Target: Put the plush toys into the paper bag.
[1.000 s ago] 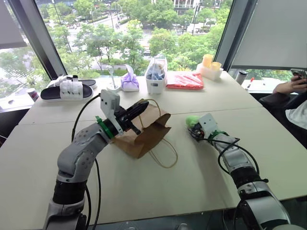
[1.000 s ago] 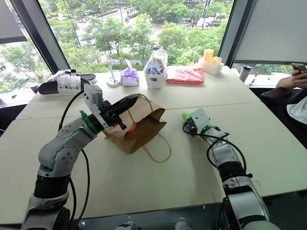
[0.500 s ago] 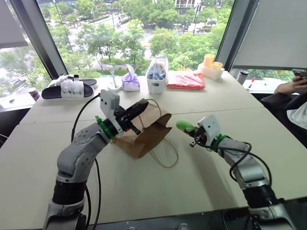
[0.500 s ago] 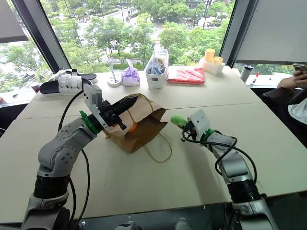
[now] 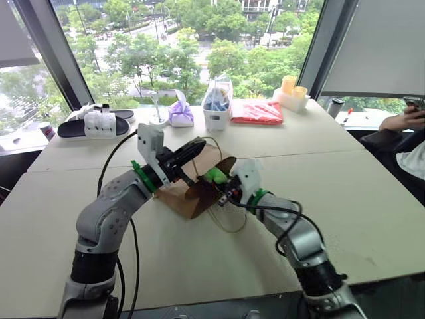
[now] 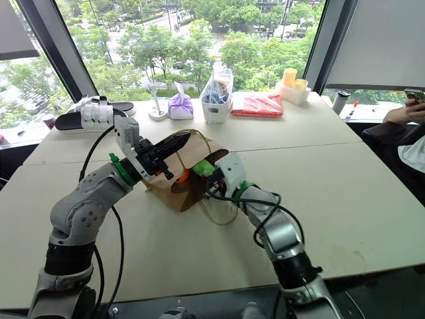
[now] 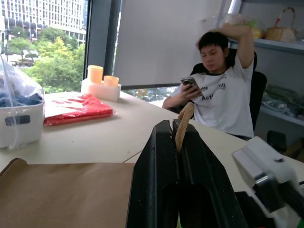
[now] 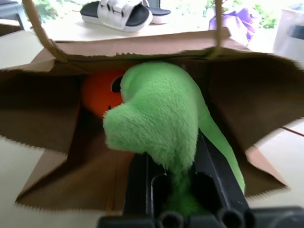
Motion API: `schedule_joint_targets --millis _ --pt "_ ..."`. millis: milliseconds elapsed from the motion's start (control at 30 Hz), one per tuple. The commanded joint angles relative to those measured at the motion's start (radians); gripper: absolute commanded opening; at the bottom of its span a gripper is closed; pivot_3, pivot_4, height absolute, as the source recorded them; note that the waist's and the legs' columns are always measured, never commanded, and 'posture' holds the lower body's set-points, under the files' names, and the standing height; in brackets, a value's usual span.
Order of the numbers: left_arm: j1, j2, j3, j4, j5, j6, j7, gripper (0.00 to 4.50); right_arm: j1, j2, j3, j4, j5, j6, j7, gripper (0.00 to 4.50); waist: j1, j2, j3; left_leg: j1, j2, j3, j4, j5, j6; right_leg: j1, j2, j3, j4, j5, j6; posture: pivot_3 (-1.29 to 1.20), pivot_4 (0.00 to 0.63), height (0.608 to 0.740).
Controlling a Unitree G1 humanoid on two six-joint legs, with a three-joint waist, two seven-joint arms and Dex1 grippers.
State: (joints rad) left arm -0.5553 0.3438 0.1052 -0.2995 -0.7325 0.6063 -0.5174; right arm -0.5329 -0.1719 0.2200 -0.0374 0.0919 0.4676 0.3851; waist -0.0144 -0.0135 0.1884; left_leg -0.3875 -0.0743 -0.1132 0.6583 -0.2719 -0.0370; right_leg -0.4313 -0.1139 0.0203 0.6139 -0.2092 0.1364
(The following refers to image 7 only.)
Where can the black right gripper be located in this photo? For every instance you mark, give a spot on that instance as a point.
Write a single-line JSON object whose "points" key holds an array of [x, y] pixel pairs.
{"points": [[251, 211]]}

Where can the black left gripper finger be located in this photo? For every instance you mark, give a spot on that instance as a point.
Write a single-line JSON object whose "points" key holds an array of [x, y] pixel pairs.
{"points": [[152, 180]]}

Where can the smartphone with dark case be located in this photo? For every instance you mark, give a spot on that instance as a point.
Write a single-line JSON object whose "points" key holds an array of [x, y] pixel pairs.
{"points": [[190, 83]]}

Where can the clear plastic bag of clothes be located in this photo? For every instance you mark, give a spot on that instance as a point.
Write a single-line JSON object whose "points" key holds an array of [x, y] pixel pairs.
{"points": [[16, 88]]}

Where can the person's right hand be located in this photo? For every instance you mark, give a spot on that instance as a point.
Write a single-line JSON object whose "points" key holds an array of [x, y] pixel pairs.
{"points": [[191, 95]]}

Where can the person's left hand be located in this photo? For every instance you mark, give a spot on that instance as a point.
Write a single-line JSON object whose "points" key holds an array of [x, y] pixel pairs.
{"points": [[218, 31]]}

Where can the black box on floor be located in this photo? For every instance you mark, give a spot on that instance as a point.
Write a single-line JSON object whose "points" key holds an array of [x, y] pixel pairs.
{"points": [[276, 141]]}

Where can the person in white t-shirt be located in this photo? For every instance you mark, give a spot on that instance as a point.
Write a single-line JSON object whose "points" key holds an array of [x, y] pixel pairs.
{"points": [[225, 104]]}

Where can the white foam cup holder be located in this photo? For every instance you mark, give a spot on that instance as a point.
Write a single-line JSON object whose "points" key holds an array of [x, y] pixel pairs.
{"points": [[104, 92]]}

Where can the red cloth in clear wrap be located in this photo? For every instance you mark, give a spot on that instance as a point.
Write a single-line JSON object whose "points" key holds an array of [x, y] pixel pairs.
{"points": [[78, 109]]}

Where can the short orange plastic cup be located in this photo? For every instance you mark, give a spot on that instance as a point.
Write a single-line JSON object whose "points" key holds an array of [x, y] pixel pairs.
{"points": [[111, 81]]}

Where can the black office chair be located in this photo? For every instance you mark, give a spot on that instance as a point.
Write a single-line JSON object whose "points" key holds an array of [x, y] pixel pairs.
{"points": [[257, 95]]}

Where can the green bundled items on shelf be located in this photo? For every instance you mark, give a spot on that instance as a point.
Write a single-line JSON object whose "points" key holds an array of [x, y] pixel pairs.
{"points": [[283, 99]]}

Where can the tall orange plastic cup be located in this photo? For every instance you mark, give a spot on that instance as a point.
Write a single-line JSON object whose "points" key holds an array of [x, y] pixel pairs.
{"points": [[95, 74]]}

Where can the white roller blind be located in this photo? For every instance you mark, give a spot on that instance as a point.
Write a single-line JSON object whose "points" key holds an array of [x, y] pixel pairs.
{"points": [[166, 42]]}

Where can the white plastic basket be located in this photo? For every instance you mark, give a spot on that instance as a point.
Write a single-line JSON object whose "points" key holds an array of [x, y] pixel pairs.
{"points": [[21, 128]]}

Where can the grey metal shelf unit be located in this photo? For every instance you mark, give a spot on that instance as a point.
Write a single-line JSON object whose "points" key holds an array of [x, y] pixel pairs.
{"points": [[278, 59]]}

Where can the bagged items on shelf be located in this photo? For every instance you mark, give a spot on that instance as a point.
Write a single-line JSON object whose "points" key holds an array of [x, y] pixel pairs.
{"points": [[244, 25]]}

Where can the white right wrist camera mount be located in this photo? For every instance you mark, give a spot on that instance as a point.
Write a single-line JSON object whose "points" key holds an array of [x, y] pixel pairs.
{"points": [[261, 161]]}

